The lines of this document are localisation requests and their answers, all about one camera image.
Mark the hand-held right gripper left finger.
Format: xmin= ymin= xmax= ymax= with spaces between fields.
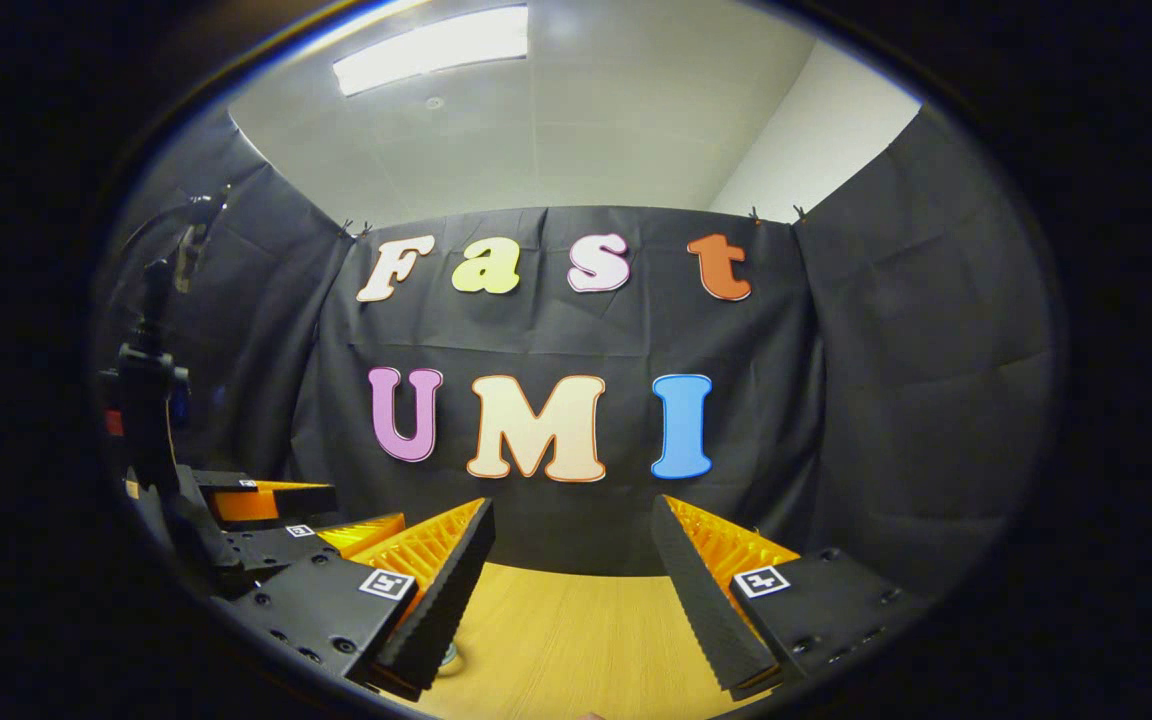
xmin=226 ymin=499 xmax=497 ymax=701

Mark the black backdrop cloth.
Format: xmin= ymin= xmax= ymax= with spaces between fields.
xmin=91 ymin=100 xmax=1057 ymax=601

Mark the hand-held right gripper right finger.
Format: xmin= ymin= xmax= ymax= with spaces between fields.
xmin=649 ymin=495 xmax=929 ymax=701

